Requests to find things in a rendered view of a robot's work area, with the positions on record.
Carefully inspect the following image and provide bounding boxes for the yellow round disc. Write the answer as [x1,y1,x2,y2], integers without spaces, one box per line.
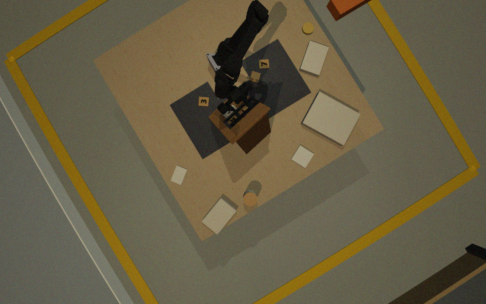
[302,22,314,35]

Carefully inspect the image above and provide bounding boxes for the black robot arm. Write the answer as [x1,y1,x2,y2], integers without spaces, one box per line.
[212,0,269,104]

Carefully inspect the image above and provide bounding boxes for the white paper ticket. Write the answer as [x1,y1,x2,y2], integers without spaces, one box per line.
[223,105,237,118]

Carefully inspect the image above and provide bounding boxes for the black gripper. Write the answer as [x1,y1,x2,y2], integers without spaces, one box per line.
[217,82,253,115]

